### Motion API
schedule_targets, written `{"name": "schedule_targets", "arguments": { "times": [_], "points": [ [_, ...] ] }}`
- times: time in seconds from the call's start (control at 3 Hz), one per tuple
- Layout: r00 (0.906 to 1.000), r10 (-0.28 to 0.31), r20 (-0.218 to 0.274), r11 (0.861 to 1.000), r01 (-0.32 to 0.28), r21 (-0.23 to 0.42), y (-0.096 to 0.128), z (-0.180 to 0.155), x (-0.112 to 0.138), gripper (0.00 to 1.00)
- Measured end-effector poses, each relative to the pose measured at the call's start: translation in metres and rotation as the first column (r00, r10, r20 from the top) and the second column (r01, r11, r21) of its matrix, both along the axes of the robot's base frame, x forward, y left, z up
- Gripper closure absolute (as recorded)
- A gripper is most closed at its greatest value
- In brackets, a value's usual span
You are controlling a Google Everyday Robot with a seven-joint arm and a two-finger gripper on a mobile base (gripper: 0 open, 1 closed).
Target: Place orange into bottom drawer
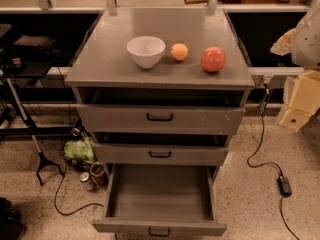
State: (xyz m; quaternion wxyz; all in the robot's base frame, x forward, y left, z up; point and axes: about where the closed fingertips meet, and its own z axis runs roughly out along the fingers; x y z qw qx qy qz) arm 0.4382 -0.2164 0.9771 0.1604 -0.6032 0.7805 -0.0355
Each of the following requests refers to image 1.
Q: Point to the red apple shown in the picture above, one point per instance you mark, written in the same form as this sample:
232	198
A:
213	59

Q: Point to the black side shelf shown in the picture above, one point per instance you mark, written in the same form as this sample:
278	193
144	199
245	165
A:
26	57

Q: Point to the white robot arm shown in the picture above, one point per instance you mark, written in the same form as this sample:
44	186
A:
303	44

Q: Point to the grey top drawer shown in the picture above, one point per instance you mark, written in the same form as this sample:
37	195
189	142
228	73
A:
160	119

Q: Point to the black reacher grabber tool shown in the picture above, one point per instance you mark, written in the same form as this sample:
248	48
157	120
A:
30	130

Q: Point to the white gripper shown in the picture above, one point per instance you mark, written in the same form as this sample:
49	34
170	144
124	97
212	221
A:
307	42

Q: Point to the black power adapter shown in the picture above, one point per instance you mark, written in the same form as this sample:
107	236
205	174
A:
285	187

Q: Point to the silver soda can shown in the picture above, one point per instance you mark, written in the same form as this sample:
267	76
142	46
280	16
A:
86	180

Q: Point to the grey drawer cabinet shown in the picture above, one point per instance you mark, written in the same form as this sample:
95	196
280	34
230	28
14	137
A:
105	73

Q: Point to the white ceramic bowl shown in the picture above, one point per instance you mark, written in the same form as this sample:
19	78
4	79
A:
146	51

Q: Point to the grey middle drawer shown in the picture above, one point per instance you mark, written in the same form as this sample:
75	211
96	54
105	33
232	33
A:
160	154

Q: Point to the wooden stick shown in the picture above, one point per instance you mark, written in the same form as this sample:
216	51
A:
189	2

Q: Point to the brown tin can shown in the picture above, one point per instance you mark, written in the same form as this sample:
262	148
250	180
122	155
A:
98	172

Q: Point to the grey open bottom drawer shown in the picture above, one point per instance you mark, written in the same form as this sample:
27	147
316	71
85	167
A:
160	201

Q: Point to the green chip bag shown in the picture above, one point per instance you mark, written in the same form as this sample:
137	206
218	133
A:
80	150

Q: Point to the small orange fruit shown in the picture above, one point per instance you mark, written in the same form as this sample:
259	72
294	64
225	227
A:
179	52

